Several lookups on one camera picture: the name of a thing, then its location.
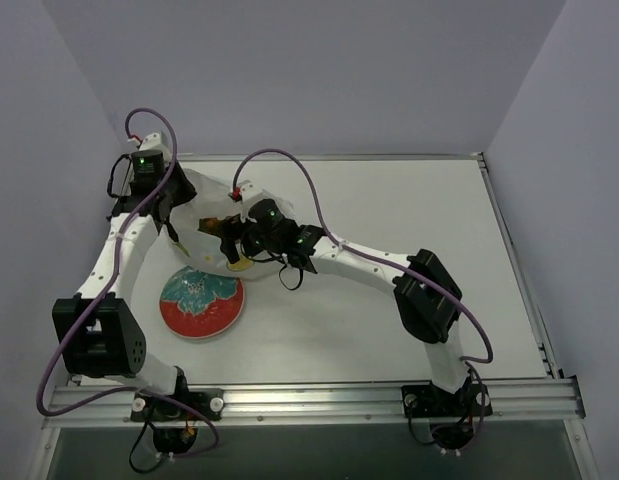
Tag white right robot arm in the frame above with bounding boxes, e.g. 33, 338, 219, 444
218, 199, 469, 413

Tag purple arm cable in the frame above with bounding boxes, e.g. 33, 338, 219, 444
232, 148, 494, 446
36, 108, 220, 459

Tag red and teal plate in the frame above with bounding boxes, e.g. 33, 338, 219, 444
159, 267, 245, 340

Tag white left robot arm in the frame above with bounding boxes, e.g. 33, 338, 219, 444
52, 147, 196, 419

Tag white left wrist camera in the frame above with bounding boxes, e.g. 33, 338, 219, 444
127, 131, 171, 155

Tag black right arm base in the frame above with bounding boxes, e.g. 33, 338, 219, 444
401, 379, 493, 457

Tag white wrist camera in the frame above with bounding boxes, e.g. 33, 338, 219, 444
229, 180, 265, 209
127, 131, 171, 155

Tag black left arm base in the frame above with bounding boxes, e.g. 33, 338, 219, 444
130, 388, 225, 457

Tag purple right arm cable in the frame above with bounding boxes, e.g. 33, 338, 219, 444
232, 148, 494, 446

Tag white plastic bag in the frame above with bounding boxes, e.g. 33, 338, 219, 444
170, 169, 277, 280

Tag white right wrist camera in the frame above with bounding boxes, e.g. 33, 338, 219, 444
229, 180, 265, 209

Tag aluminium front rail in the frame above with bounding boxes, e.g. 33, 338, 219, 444
43, 378, 586, 428

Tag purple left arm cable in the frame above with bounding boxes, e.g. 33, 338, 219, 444
36, 108, 220, 459

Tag yellow fake mango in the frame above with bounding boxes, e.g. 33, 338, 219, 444
198, 217, 223, 236

